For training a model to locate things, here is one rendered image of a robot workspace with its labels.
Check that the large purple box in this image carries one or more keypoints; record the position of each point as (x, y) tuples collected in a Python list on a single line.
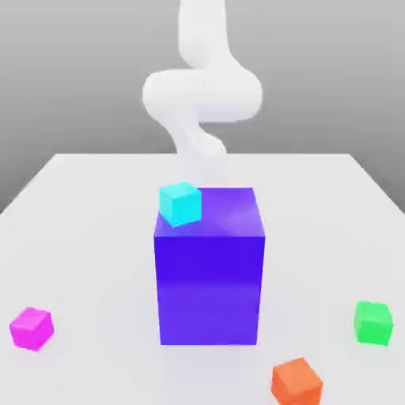
[(208, 284)]

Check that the small orange cube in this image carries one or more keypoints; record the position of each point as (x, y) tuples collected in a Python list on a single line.
[(295, 381)]

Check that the small cyan cube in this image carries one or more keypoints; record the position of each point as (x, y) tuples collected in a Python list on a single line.
[(180, 204)]

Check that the small green cube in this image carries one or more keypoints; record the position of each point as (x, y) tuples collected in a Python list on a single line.
[(372, 323)]

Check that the small magenta cube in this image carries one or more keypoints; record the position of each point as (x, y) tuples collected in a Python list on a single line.
[(31, 329)]

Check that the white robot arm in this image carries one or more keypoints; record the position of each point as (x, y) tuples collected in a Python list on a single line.
[(202, 91)]

